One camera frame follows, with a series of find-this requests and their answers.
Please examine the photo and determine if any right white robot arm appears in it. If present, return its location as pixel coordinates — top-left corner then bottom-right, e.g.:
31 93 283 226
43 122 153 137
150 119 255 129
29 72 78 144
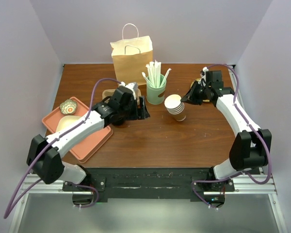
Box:
181 67 272 191

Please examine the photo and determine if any green straw holder cup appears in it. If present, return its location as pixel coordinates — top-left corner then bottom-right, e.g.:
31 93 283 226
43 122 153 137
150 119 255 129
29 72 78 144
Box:
146 80 166 105

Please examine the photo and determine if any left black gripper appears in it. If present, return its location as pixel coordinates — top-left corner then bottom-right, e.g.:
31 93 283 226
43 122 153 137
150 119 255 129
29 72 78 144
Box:
119 95 150 120

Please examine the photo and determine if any yellow woven coaster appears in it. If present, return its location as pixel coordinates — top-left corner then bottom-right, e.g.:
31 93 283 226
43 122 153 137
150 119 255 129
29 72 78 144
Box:
190 78 203 88

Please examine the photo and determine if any wrapped straws bundle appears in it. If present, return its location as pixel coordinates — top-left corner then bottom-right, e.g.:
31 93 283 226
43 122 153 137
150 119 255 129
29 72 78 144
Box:
142 60 172 88

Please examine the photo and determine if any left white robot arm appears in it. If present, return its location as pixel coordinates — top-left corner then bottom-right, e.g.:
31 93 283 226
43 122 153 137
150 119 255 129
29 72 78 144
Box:
27 86 150 190

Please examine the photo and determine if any cardboard cup carrier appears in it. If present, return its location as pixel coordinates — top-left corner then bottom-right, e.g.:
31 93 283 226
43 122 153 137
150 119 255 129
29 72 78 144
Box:
102 88 142 99

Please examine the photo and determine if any cream square bowl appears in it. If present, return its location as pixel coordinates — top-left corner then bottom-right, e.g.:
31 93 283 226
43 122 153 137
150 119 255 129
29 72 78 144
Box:
55 116 82 133

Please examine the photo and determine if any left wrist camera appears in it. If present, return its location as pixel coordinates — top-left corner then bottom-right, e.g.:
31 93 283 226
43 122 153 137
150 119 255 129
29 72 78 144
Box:
125 82 141 105

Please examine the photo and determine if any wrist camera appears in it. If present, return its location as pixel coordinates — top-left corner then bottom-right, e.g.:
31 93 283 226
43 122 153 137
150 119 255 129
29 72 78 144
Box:
200 67 209 78
125 82 141 105

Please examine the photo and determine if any pink plastic tray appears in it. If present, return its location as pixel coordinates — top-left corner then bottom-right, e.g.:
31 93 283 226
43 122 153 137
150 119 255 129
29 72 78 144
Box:
42 97 113 163

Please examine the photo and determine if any small floral dish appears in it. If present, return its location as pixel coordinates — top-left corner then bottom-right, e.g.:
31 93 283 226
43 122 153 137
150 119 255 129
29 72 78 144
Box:
59 99 78 115

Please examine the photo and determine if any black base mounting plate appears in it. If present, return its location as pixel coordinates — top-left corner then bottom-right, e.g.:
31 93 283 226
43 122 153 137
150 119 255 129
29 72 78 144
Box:
63 168 235 205

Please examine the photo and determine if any brown paper bag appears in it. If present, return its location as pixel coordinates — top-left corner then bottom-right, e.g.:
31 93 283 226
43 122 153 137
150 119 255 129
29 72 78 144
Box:
110 23 153 86

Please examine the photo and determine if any stack of paper cups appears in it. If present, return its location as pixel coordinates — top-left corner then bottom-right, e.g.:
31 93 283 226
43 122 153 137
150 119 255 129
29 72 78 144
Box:
164 94 186 122

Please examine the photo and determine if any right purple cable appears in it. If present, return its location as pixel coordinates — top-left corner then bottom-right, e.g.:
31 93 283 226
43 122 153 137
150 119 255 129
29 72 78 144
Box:
191 63 274 212

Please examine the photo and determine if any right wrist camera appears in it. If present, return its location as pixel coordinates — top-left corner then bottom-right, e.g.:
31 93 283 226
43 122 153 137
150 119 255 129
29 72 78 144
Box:
200 67 209 78

